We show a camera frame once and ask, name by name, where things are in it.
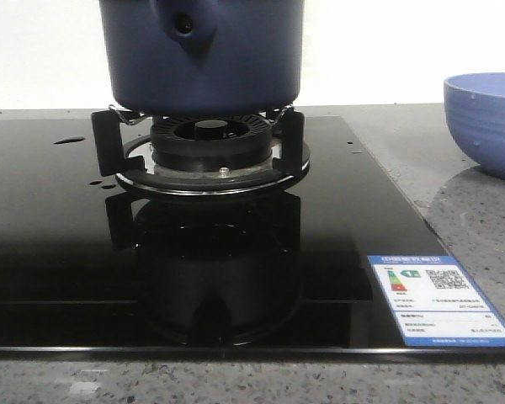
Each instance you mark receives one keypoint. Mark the blue energy label sticker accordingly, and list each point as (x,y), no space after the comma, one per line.
(436,304)

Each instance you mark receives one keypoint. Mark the black glass gas stove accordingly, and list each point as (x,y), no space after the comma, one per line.
(90,269)

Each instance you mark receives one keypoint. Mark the dark blue cooking pot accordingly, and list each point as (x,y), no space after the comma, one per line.
(203,57)

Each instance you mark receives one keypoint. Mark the black pot support grate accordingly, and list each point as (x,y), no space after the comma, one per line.
(132,164)

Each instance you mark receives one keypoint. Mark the black gas burner head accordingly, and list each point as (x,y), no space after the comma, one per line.
(183,145)

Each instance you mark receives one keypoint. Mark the light blue ceramic bowl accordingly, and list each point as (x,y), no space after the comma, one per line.
(474,106)

